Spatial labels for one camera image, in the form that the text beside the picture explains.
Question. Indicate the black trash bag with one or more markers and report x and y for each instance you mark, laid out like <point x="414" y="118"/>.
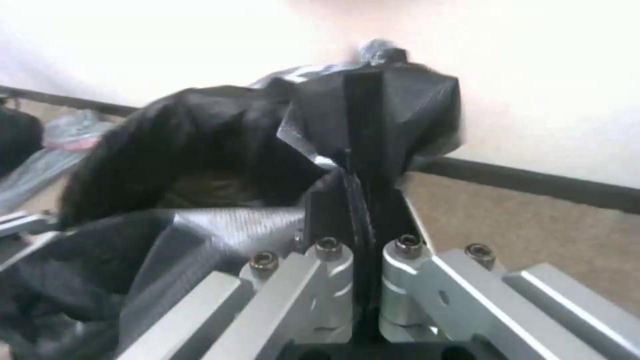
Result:
<point x="200" y="150"/>

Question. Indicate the black rounded object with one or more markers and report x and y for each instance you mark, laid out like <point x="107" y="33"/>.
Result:
<point x="17" y="142"/>

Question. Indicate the clear plastic bag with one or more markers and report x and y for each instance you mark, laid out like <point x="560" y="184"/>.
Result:
<point x="70" y="131"/>

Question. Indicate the silver-barred finger of the left gripper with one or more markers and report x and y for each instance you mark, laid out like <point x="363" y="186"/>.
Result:
<point x="25" y="225"/>

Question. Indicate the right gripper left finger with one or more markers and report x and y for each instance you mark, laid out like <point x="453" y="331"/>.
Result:
<point x="280" y="300"/>

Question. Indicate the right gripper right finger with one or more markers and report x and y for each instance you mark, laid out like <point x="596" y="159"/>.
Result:
<point x="450" y="292"/>

